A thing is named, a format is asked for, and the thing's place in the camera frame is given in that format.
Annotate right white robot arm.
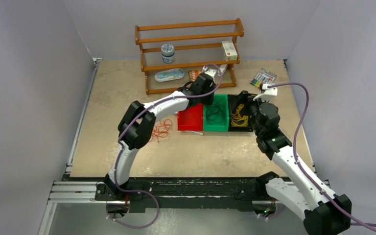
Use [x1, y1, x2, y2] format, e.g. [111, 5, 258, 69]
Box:
[232, 91, 352, 235]

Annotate white red marker pen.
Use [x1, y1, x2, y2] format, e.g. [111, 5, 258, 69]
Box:
[184, 130, 204, 136]

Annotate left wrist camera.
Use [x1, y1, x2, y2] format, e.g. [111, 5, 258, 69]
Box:
[201, 65, 221, 80]

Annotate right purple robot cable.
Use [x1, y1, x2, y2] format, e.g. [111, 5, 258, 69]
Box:
[256, 82, 376, 235]

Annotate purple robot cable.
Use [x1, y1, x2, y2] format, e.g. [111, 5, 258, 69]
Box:
[105, 63, 224, 230]
[256, 82, 376, 235]

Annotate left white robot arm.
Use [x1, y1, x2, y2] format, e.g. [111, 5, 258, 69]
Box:
[105, 70, 218, 200]

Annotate orange cable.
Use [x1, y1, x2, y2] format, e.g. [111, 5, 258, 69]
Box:
[149, 118, 174, 143]

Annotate blue correction tape package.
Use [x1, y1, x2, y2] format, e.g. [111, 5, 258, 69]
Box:
[154, 68, 185, 82]

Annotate orange spiral notebook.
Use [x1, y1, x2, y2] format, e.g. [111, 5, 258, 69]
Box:
[188, 70, 202, 82]

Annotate black plastic bin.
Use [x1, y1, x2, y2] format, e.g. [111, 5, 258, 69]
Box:
[227, 94, 253, 132]

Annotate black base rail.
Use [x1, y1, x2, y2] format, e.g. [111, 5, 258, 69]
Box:
[95, 172, 281, 216]

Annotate wooden three-tier shelf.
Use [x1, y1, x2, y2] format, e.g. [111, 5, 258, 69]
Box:
[134, 18, 244, 94]

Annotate coloured marker set pack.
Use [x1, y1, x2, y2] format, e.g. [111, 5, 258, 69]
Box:
[250, 68, 277, 88]

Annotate yellow cables in black bin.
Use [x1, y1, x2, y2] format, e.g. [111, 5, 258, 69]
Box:
[231, 103, 250, 128]

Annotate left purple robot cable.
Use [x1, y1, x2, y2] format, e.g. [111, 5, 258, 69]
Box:
[105, 63, 224, 230]

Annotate white red box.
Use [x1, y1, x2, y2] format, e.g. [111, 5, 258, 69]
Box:
[221, 41, 238, 61]

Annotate red plastic bin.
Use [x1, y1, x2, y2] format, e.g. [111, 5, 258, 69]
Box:
[177, 104, 204, 131]

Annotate green plastic bin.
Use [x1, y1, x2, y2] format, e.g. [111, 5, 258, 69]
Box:
[203, 94, 230, 132]

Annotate blue white jar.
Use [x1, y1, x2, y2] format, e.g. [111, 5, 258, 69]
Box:
[161, 44, 175, 63]

